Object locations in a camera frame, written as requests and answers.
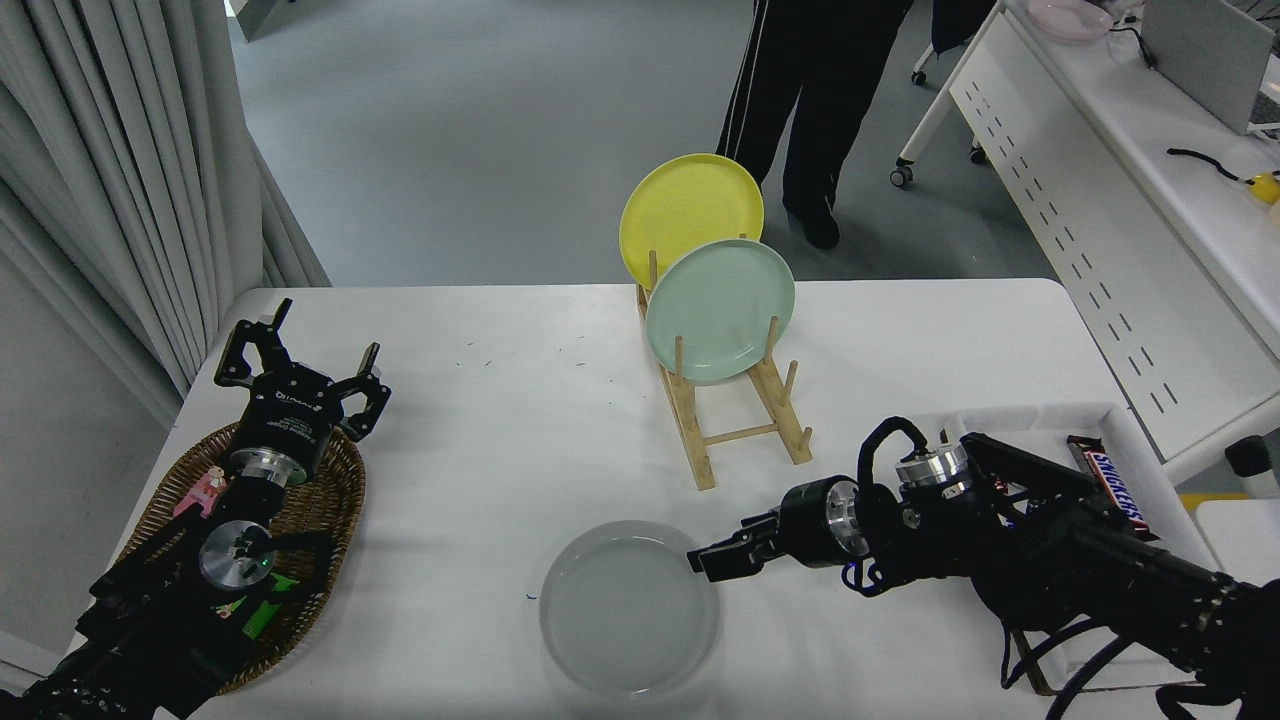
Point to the grey plate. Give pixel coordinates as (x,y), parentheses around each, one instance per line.
(620,610)

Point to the white foam tray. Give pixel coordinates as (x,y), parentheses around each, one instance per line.
(1030,440)

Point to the pink snack packet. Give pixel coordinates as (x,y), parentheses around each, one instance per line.
(205,490)

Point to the brown wicker basket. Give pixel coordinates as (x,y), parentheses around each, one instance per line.
(325,510)

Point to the grey laptop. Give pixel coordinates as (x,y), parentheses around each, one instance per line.
(1210,60)

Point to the wooden plate rack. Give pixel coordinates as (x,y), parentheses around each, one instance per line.
(740,433)

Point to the pale grey curtain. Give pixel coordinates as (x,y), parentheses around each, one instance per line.
(100,150)

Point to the person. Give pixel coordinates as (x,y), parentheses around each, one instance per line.
(830,90)

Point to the white perforated desk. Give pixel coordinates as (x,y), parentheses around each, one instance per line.
(1060,170)

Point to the small yellow round object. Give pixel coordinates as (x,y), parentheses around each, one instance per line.
(1266,188)

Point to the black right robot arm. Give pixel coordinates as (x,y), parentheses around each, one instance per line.
(1100,560)

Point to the yellow plate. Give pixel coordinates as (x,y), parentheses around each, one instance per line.
(685,205)

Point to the brown Snickers bar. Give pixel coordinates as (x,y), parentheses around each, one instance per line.
(1105,475)

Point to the pale green plate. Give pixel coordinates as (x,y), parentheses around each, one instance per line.
(720,310)

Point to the small white side table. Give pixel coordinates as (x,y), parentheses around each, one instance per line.
(1245,540)

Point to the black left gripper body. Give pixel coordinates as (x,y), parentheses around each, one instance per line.
(285,420)

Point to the pink plate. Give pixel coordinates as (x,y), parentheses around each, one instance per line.
(1068,18)

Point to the black cylinder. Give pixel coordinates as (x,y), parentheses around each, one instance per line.
(1250,465)

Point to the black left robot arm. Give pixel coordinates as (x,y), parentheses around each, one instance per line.
(150,620)

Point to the green snack packet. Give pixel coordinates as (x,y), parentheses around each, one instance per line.
(262,615)

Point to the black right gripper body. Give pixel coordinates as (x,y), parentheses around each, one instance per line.
(805,525)

